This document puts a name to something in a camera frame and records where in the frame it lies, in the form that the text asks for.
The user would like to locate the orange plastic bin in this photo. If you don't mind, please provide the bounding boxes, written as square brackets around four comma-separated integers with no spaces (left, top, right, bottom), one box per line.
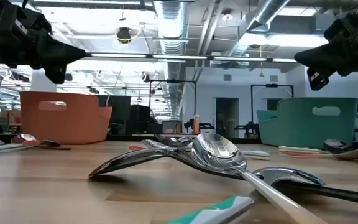
[19,91,113,145]

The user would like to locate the grey door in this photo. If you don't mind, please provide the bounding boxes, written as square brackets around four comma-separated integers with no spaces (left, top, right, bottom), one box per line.
[215,97,240,138]

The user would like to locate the spoons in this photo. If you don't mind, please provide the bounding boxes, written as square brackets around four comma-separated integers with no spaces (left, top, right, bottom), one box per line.
[153,133,183,148]

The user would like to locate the black cabinet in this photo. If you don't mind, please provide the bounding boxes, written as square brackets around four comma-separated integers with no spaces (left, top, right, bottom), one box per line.
[110,95,132,135]
[130,104,151,134]

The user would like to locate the black dome ceiling fixture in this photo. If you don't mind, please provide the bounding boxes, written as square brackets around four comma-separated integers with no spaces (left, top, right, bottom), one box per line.
[116,27,132,44]

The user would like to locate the pile of silver cutlery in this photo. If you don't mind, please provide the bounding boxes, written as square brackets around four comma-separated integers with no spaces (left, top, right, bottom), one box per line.
[88,147,358,208]

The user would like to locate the white pillar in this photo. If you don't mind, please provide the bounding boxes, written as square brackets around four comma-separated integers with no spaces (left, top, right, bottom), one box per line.
[31,68,58,93]

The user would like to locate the teal plastic bin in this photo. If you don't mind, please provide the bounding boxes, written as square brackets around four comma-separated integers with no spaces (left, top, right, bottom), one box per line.
[256,97,358,150]

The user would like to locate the black metal frame stand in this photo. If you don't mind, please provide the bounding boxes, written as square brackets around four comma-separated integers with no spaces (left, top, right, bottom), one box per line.
[149,79,198,134]
[250,83,295,138]

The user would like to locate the long LED light bar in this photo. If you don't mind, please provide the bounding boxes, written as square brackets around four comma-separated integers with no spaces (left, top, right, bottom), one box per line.
[82,52,298,63]

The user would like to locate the silver ceiling duct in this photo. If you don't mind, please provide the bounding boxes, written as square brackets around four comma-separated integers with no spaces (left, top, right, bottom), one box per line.
[152,0,189,121]
[228,0,291,57]

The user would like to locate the black metal spoon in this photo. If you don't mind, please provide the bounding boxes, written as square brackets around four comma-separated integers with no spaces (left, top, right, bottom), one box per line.
[39,139,61,147]
[323,139,352,153]

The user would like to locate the orange background object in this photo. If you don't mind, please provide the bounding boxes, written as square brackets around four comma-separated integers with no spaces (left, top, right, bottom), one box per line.
[193,114,201,135]

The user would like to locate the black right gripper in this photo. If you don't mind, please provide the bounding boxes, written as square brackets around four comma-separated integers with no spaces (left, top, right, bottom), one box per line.
[294,2,358,91]

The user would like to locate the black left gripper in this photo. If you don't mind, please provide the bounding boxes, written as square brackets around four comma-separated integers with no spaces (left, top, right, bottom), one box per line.
[0,0,86,85]

